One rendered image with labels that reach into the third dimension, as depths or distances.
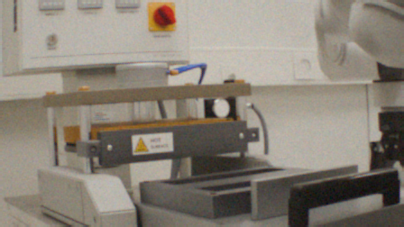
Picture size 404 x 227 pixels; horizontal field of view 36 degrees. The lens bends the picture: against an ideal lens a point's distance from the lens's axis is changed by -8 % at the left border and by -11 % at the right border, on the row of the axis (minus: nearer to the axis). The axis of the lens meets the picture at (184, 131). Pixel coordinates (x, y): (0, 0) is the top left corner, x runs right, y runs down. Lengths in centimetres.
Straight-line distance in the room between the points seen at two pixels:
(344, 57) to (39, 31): 51
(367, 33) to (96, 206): 38
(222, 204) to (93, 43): 52
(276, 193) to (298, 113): 114
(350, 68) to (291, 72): 67
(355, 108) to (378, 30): 126
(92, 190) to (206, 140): 21
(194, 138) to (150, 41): 28
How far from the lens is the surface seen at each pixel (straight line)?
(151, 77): 99
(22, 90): 151
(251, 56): 169
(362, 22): 68
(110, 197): 82
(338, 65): 108
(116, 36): 115
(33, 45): 110
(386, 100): 117
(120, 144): 90
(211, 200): 69
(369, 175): 68
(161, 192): 78
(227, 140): 98
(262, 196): 67
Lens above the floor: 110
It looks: 3 degrees down
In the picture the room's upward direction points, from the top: 3 degrees counter-clockwise
